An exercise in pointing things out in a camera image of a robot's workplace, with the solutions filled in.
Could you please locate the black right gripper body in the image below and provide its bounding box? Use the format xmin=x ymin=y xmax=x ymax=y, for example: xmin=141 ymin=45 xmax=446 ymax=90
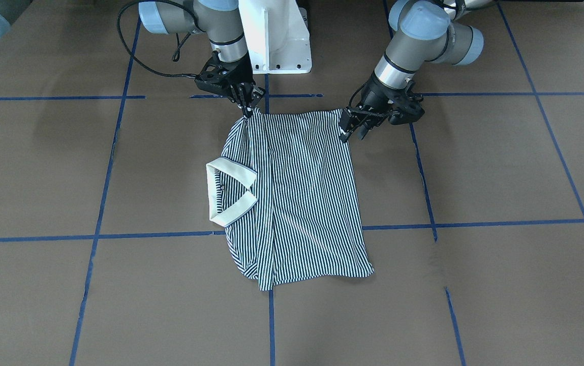
xmin=195 ymin=52 xmax=265 ymax=105

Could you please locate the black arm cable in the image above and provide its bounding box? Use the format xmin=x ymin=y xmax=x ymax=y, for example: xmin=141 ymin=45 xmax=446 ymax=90
xmin=347 ymin=81 xmax=404 ymax=120
xmin=116 ymin=0 xmax=206 ymax=80

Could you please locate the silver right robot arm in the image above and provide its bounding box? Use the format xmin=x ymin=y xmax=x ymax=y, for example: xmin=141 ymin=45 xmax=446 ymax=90
xmin=0 ymin=1 xmax=264 ymax=118

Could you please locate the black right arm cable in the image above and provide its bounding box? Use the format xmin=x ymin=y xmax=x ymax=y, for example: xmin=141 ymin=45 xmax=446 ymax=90
xmin=116 ymin=0 xmax=206 ymax=80

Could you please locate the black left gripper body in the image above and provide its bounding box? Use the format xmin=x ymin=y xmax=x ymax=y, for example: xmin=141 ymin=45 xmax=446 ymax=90
xmin=339 ymin=74 xmax=424 ymax=134

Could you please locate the blue white striped polo shirt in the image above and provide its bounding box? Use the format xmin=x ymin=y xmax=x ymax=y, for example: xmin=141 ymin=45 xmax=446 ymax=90
xmin=206 ymin=109 xmax=375 ymax=291

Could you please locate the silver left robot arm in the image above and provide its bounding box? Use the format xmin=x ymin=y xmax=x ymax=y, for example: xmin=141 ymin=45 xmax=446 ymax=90
xmin=339 ymin=1 xmax=495 ymax=143

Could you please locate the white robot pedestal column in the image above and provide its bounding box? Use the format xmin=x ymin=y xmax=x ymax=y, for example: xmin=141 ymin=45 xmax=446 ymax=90
xmin=238 ymin=1 xmax=313 ymax=74

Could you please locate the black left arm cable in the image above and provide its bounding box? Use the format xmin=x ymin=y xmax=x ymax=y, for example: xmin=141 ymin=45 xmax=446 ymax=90
xmin=347 ymin=81 xmax=404 ymax=120

